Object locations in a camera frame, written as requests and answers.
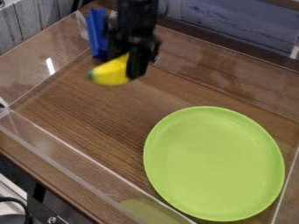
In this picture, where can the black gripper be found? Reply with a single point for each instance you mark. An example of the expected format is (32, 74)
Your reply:
(131, 34)

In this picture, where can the yellow toy banana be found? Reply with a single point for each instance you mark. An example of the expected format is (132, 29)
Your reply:
(111, 73)

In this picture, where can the green round plate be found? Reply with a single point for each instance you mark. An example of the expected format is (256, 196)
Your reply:
(214, 164)

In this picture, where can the black device with knob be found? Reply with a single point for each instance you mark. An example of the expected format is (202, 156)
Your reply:
(41, 215)

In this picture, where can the blue plastic bracket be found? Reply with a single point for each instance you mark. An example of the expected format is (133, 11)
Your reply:
(97, 39)

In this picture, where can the clear acrylic enclosure wall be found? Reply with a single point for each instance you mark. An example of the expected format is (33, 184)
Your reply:
(75, 134)

